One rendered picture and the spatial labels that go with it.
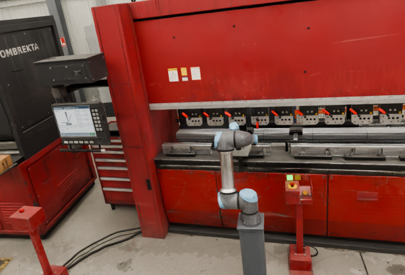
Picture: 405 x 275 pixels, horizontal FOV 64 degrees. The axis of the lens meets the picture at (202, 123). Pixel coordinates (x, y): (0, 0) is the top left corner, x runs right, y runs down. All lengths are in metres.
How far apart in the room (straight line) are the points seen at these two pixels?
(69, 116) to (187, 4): 1.31
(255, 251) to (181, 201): 1.15
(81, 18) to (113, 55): 5.18
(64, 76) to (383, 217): 2.83
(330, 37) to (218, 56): 0.87
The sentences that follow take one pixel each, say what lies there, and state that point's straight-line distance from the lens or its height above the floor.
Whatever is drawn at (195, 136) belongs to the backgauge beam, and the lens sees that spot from 3.36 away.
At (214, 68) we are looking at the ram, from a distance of 2.80.
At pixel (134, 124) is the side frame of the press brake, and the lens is 3.01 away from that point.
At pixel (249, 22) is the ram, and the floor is 2.04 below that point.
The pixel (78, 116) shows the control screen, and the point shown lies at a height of 1.50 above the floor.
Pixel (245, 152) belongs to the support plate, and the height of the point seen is 1.00.
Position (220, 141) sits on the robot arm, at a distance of 2.15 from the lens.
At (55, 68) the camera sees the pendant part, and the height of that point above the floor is 1.89.
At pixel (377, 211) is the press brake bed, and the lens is 3.16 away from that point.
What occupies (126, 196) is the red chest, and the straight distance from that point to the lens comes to 3.98.
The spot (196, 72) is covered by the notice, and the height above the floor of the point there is 1.67.
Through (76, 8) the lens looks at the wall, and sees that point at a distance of 8.06.
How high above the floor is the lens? 2.23
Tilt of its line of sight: 20 degrees down
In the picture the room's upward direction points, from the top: 7 degrees counter-clockwise
